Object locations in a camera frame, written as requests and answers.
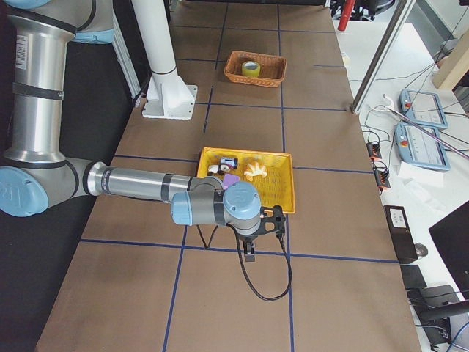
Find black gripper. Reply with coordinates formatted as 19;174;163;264
240;235;257;263

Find yellow tape roll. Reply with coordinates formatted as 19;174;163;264
241;61;261;78

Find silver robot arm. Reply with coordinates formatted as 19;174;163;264
1;1;267;261

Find yellow wicker basket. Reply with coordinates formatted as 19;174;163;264
197;147;295;214

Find brown wicker basket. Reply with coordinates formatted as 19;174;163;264
224;51;287;88

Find purple foam block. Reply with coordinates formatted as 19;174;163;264
222;173;240;190

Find toy croissant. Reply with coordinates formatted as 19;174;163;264
243;161;267;182

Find toy panda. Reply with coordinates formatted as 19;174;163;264
207;164;230;176

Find black power strip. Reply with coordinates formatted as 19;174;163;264
366;141;391;192

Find black power box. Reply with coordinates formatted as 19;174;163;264
383;205;418;264

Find black monitor stand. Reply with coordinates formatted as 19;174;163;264
407;285;468;329

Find lower teach pendant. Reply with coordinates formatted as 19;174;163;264
394;122;451;172

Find teach pendant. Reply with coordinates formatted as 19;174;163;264
394;122;451;172
399;89;448;130

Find black monitor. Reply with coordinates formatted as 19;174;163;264
429;204;468;290

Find upper teach pendant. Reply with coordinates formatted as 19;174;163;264
399;89;448;130

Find red cylinder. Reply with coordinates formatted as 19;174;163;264
337;0;355;32

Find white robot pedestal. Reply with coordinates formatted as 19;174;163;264
132;0;198;120

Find aluminium frame post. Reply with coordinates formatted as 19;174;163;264
350;0;416;114

